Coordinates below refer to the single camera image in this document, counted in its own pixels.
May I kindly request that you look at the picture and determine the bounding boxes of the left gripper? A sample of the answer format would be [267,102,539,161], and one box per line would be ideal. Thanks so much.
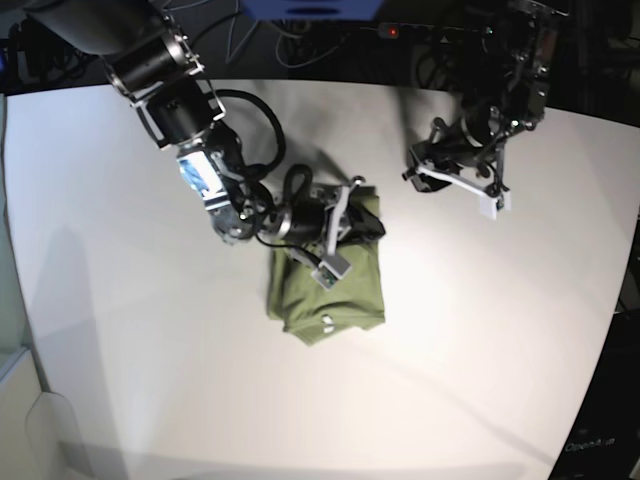
[407,117,505,193]

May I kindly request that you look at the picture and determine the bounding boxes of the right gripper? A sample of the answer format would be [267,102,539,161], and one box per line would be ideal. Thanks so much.
[269,192,386,250]

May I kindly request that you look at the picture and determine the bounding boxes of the green T-shirt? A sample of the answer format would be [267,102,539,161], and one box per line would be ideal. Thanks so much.
[265,184,389,349]

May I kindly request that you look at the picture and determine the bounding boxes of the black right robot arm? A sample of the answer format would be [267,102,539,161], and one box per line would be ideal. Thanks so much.
[22,1,385,249]

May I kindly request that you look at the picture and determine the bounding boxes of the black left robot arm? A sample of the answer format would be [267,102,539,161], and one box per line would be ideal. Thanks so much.
[403,1,569,199]

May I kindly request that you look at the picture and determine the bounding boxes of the white ID label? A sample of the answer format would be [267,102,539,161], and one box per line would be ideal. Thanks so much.
[321,315,335,334]

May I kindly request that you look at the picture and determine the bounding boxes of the power strip with red light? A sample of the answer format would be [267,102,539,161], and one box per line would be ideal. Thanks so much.
[376,22,415,40]

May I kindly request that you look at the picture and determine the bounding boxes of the blue box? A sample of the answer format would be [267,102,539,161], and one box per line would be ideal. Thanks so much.
[240,0,383,21]

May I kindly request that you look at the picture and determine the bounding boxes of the black OpenArm case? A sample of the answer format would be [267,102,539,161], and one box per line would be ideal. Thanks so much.
[549,278,639,479]

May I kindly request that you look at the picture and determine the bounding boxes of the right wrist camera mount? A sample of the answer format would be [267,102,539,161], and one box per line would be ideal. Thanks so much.
[287,174,364,292]

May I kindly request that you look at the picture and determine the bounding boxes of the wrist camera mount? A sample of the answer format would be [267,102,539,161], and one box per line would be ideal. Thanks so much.
[400,164,514,221]
[287,174,364,292]

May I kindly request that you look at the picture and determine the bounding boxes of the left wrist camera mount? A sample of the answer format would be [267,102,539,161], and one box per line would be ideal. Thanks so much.
[400,164,514,221]

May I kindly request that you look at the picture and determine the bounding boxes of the white cable on floor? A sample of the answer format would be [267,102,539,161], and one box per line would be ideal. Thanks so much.
[159,0,261,65]

